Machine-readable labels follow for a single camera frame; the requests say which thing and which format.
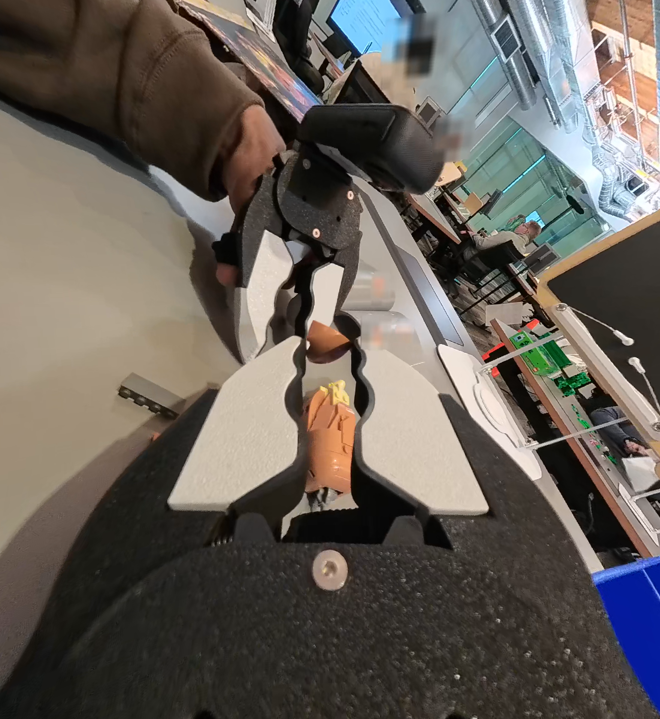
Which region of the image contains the brown brick toy part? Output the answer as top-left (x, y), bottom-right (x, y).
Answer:
top-left (305, 379), bottom-right (359, 509)

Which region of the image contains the black panel with wooden rim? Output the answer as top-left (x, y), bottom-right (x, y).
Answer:
top-left (535, 199), bottom-right (660, 484)

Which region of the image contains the white paper sheet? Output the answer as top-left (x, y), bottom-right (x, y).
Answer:
top-left (621, 455), bottom-right (660, 494)

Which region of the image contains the long wooden table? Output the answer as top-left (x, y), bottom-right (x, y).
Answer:
top-left (490, 317), bottom-right (660, 562)

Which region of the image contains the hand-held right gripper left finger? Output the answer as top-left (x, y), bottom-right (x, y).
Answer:
top-left (167, 335), bottom-right (308, 515)

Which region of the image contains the computer monitor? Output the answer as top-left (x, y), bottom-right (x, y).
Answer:
top-left (327, 0), bottom-right (406, 56)

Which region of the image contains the silver ventilation duct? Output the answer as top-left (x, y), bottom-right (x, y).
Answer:
top-left (472, 0), bottom-right (540, 111)

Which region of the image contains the brown curved brick piece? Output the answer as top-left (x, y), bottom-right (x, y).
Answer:
top-left (306, 321), bottom-right (356, 365)

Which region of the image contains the grey brick plate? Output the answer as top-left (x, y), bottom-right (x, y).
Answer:
top-left (118, 372), bottom-right (180, 419)

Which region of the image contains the blue plastic bin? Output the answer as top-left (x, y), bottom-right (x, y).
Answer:
top-left (591, 555), bottom-right (660, 719)

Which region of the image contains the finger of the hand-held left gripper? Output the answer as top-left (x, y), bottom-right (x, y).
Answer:
top-left (231, 233), bottom-right (297, 364)
top-left (295, 247), bottom-right (363, 340)

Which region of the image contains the person's left forearm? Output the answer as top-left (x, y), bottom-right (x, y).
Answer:
top-left (0, 0), bottom-right (266, 203)

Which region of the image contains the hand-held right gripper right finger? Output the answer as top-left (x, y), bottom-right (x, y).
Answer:
top-left (351, 345), bottom-right (491, 518)

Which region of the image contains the clear plastic cup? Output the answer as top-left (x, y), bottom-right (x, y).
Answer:
top-left (358, 312), bottom-right (423, 366)

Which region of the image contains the black office chair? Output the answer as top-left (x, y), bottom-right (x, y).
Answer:
top-left (274, 0), bottom-right (332, 95)

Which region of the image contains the colourful printed box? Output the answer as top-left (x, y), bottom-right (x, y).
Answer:
top-left (175, 0), bottom-right (322, 121)

